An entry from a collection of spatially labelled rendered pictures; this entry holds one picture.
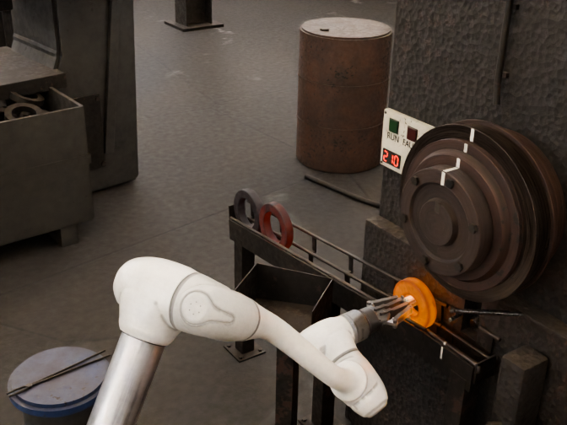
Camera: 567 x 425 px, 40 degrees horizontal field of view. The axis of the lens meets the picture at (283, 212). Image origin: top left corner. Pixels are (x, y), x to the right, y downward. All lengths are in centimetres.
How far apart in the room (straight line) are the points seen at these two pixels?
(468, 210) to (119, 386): 90
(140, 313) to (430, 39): 111
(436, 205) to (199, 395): 151
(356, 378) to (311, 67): 312
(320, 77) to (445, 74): 269
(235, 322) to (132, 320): 23
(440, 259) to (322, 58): 293
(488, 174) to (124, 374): 96
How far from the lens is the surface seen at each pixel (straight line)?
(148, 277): 171
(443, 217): 197
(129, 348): 174
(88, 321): 363
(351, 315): 218
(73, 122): 402
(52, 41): 447
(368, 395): 206
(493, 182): 192
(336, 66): 481
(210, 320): 160
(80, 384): 257
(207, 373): 326
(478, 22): 212
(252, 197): 296
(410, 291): 232
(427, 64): 227
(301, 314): 252
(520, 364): 209
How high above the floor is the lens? 200
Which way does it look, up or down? 26 degrees down
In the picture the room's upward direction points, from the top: 1 degrees clockwise
